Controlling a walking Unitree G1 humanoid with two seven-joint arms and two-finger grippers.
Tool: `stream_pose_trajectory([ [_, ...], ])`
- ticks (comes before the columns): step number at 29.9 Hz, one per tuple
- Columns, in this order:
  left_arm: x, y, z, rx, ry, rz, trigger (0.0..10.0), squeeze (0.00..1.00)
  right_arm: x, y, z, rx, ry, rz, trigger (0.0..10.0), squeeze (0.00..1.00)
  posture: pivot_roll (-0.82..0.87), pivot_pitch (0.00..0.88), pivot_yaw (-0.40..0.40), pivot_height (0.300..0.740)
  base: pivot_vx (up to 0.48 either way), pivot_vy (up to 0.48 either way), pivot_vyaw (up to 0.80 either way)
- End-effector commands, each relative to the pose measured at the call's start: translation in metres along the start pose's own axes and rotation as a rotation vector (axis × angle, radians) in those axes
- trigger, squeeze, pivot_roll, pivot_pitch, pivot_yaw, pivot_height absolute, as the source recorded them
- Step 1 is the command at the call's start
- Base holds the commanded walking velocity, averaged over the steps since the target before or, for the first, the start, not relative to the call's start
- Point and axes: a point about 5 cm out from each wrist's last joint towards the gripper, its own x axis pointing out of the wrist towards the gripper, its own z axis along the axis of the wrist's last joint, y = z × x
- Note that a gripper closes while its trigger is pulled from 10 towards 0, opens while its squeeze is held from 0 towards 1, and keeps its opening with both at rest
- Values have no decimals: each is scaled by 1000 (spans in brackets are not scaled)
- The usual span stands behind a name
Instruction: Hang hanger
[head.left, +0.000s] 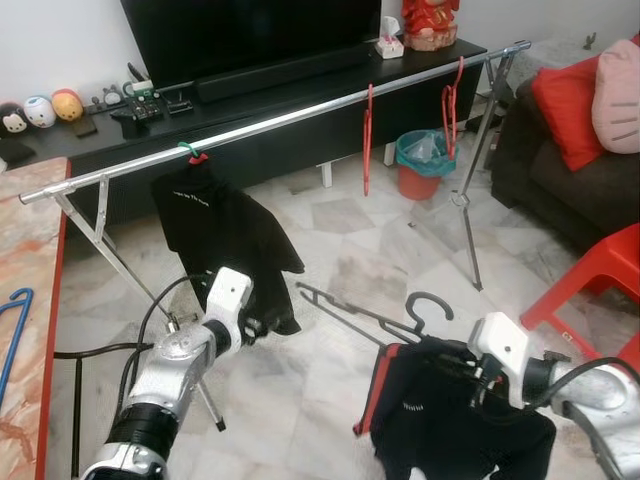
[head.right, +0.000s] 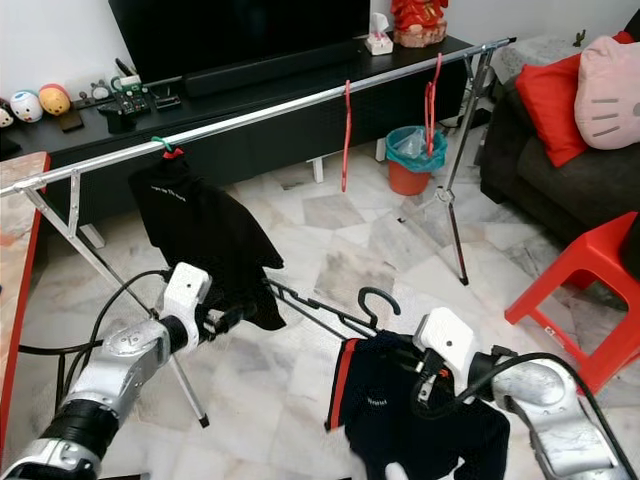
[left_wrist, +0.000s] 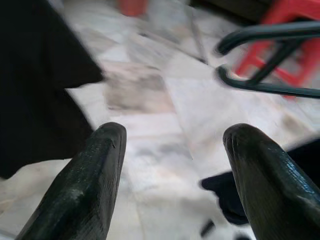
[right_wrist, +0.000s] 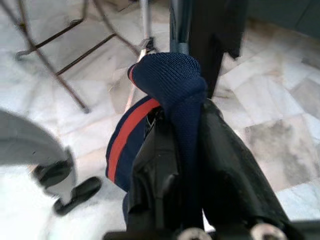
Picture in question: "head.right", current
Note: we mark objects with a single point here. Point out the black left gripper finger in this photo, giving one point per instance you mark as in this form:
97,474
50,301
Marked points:
238,315

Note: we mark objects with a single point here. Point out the navy garment orange stripe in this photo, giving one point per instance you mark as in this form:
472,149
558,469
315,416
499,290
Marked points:
410,420

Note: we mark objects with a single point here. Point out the dark grey plastic hanger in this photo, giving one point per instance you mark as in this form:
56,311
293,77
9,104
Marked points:
380,290

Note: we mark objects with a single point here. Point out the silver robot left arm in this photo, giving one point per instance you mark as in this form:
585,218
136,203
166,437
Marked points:
120,365

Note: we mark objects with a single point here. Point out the green hook hanger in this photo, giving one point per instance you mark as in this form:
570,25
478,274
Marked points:
166,148

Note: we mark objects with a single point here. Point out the red plastic hanger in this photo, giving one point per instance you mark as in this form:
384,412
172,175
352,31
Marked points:
432,115
347,135

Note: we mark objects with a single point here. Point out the black shirt small white logo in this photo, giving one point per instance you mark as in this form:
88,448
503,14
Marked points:
200,225

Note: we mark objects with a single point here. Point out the black television console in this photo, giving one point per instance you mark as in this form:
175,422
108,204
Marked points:
260,150

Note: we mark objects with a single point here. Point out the red plastic bucket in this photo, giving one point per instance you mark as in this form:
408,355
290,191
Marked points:
410,182

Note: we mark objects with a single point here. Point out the red plastic stool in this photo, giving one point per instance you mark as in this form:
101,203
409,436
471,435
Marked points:
590,260

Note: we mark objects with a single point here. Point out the silver metal clothes rack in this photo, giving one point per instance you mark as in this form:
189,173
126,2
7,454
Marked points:
260,115

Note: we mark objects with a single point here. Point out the dark grey sofa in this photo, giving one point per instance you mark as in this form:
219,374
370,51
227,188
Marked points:
560,195

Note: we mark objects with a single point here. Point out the teal plastic bin liner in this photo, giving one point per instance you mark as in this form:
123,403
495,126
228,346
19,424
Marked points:
395,150

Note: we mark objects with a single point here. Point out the green white gadget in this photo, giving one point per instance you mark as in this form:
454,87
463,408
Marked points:
130,96

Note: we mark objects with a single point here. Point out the black soundbar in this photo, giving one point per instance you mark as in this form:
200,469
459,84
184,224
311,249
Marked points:
270,70

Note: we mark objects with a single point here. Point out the small grey figurine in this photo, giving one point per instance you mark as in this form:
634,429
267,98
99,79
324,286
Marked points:
95,92

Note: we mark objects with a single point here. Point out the orange round plush toy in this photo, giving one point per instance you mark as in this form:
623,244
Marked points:
54,100

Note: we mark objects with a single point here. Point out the white round plush toy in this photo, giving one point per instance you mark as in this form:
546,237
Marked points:
26,106

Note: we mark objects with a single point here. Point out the black flat television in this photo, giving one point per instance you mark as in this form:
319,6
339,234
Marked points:
240,30

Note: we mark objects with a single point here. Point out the black plush toy white face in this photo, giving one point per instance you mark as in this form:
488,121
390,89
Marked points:
6,115

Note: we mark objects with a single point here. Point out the red square cushion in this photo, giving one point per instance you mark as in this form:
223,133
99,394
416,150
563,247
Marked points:
550,105

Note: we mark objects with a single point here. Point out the white pink tissue box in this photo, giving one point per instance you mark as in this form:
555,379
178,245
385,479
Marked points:
379,42

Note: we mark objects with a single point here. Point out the pink cat face pillow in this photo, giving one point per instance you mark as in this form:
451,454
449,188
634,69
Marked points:
610,90

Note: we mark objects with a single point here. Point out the grey speckled side table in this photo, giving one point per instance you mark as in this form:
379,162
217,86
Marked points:
540,55

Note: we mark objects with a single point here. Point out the red robed buddha figurine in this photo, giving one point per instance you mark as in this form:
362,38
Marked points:
418,22

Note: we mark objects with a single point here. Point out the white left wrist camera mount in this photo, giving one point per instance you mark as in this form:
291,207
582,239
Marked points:
186,295

